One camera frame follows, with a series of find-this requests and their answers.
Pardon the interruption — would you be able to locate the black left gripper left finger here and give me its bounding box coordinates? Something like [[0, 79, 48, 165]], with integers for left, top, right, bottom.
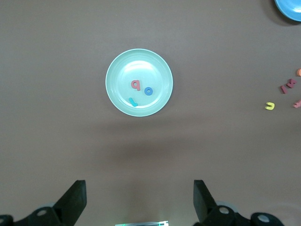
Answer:
[[14, 180, 87, 226]]

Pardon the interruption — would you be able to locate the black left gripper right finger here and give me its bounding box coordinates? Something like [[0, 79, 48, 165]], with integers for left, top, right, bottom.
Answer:
[[193, 180, 253, 226]]

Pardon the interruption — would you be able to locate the pale green plate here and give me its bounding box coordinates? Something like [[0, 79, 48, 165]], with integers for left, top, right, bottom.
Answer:
[[105, 48, 174, 118]]

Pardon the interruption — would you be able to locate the blue plate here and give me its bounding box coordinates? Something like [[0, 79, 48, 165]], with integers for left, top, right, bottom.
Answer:
[[274, 0, 301, 22]]

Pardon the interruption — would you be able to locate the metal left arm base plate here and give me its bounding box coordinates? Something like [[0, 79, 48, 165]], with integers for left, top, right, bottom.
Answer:
[[114, 220, 169, 226]]

